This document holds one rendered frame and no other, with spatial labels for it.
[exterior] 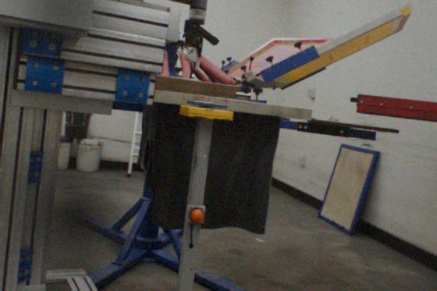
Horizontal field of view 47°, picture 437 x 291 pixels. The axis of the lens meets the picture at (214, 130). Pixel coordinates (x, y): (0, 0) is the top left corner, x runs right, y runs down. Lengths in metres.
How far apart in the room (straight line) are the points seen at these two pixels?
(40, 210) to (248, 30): 5.35
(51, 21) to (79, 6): 0.07
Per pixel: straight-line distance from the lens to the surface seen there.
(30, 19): 1.18
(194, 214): 1.42
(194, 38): 2.20
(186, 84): 2.20
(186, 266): 1.50
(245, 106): 1.65
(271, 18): 6.79
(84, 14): 1.20
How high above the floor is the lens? 0.97
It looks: 3 degrees down
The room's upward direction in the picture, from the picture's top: 7 degrees clockwise
